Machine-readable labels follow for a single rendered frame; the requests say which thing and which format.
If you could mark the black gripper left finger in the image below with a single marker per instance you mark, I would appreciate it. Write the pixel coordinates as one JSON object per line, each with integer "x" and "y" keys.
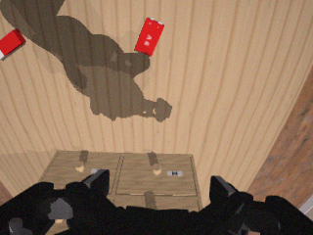
{"x": 33, "y": 211}

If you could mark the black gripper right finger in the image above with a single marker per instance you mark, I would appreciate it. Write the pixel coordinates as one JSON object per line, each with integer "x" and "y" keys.
{"x": 224, "y": 214}

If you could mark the wooden chest of drawers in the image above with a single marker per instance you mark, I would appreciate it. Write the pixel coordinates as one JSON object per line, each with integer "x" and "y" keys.
{"x": 113, "y": 195}

